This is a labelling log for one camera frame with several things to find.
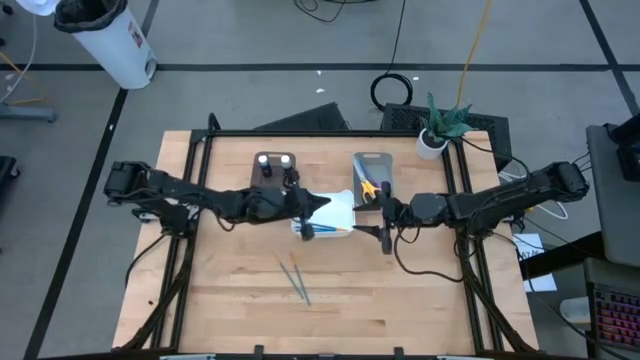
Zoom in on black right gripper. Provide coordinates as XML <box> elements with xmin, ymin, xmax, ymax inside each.
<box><xmin>352</xmin><ymin>180</ymin><xmax>419</xmax><ymax>256</ymax></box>

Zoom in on black aluminium rig frame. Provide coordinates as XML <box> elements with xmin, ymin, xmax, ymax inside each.
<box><xmin>113</xmin><ymin>112</ymin><xmax>540</xmax><ymax>360</ymax></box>

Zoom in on black hanging cable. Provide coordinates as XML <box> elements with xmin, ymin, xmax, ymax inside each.
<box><xmin>369</xmin><ymin>0</ymin><xmax>415</xmax><ymax>112</ymax></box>

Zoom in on white plant pot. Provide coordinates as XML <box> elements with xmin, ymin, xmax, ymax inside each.
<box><xmin>415</xmin><ymin>127</ymin><xmax>450</xmax><ymax>162</ymax></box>

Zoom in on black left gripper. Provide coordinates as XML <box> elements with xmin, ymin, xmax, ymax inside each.
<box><xmin>238</xmin><ymin>168</ymin><xmax>333</xmax><ymax>243</ymax></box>

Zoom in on white trash can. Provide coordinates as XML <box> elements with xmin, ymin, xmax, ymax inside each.
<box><xmin>53</xmin><ymin>0</ymin><xmax>159</xmax><ymax>91</ymax></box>

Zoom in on black trash bag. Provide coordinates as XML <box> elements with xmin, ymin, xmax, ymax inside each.
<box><xmin>53</xmin><ymin>0</ymin><xmax>129</xmax><ymax>35</ymax></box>

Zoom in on yellow hanging cable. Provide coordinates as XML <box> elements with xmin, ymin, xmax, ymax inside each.
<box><xmin>456</xmin><ymin>0</ymin><xmax>495</xmax><ymax>109</ymax></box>

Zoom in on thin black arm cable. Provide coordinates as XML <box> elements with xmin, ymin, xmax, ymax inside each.
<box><xmin>392</xmin><ymin>227</ymin><xmax>466</xmax><ymax>285</ymax></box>

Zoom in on keyboard with red keys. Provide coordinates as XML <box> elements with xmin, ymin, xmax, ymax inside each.
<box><xmin>588</xmin><ymin>281</ymin><xmax>640</xmax><ymax>352</ymax></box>

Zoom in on yellow-handled scissors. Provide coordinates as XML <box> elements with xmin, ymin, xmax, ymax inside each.
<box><xmin>353</xmin><ymin>158</ymin><xmax>382</xmax><ymax>203</ymax></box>

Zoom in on grey stand base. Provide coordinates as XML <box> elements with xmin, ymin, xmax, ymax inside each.
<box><xmin>0</xmin><ymin>102</ymin><xmax>57</xmax><ymax>124</ymax></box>

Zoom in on black flat panel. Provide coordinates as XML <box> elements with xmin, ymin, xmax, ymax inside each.
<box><xmin>253</xmin><ymin>101</ymin><xmax>351</xmax><ymax>132</ymax></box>

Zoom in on black desk device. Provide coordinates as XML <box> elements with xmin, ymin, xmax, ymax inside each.
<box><xmin>604</xmin><ymin>113</ymin><xmax>640</xmax><ymax>182</ymax></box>

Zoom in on light grey plastic bin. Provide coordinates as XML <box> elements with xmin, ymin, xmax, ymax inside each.
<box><xmin>351</xmin><ymin>151</ymin><xmax>395</xmax><ymax>212</ymax></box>

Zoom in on white paper sheet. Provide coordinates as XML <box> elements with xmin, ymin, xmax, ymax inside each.
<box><xmin>512</xmin><ymin>232</ymin><xmax>558</xmax><ymax>293</ymax></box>

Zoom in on white plastic bin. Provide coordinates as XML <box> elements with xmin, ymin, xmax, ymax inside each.
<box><xmin>291</xmin><ymin>188</ymin><xmax>357</xmax><ymax>240</ymax></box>

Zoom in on dark translucent plastic bin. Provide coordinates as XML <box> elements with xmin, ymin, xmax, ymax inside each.
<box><xmin>251</xmin><ymin>150</ymin><xmax>298</xmax><ymax>190</ymax></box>

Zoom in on grey side desk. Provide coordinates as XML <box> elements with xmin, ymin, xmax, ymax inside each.
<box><xmin>585</xmin><ymin>122</ymin><xmax>640</xmax><ymax>269</ymax></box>

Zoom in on green leafy plant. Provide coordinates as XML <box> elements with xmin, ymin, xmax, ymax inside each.
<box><xmin>423</xmin><ymin>92</ymin><xmax>476</xmax><ymax>145</ymax></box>

